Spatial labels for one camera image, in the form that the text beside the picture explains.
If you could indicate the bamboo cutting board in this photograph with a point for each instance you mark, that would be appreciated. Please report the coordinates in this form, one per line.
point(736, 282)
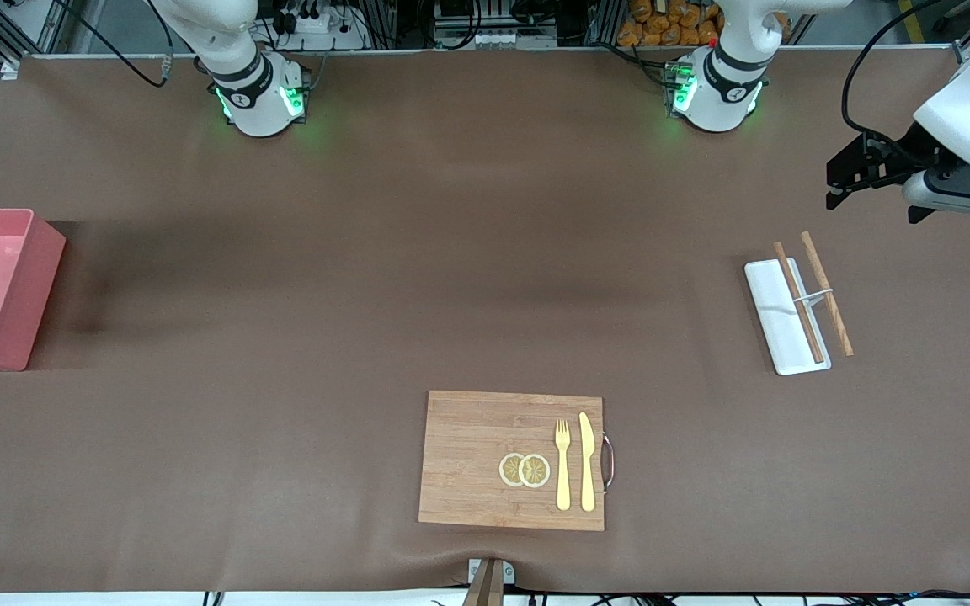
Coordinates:
point(468, 454)

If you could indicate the yellow fork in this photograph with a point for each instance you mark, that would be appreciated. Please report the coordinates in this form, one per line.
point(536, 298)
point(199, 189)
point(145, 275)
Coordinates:
point(563, 480)

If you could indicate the white rectangular tray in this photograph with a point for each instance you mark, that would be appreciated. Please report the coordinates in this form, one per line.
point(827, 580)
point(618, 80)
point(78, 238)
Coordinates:
point(775, 337)

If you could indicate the pink rectangular box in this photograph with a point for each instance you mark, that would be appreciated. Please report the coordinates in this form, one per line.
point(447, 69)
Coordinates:
point(5, 303)

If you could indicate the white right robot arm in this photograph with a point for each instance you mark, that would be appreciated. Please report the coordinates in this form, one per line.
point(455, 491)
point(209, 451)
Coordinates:
point(258, 101)

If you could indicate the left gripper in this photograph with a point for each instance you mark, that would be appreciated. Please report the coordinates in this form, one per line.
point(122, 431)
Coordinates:
point(899, 154)

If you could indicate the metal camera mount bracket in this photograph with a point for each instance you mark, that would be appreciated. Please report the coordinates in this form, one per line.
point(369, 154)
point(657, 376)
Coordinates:
point(485, 589)

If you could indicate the lemon slice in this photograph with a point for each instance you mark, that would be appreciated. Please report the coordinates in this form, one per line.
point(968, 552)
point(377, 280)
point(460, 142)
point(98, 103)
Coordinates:
point(535, 471)
point(508, 470)

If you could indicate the yellow knife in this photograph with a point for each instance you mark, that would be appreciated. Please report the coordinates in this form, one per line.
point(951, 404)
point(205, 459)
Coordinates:
point(588, 471)

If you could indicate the white power strip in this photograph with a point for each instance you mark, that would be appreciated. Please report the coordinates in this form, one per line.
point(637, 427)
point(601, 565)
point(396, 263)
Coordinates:
point(321, 29)

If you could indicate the pile of orange packets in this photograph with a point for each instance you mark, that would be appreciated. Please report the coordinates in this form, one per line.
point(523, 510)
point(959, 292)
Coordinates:
point(653, 25)

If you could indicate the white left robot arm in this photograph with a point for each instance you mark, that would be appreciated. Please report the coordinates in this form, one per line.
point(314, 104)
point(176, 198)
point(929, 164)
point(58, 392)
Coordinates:
point(716, 93)

